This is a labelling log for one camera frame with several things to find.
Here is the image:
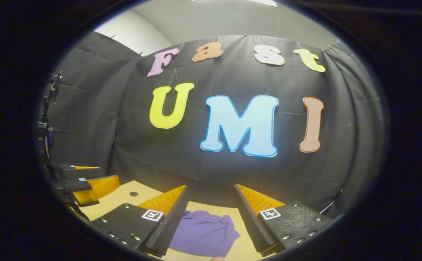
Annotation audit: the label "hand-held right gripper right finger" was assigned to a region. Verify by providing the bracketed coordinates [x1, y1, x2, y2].
[234, 184, 336, 257]

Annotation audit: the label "purple knit cardigan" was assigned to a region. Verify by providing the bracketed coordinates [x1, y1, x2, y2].
[169, 210, 241, 258]

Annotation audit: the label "white ceiling light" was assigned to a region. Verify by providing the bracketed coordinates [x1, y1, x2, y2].
[248, 0, 278, 8]

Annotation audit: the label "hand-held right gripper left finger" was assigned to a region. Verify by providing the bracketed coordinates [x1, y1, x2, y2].
[89, 185, 190, 258]

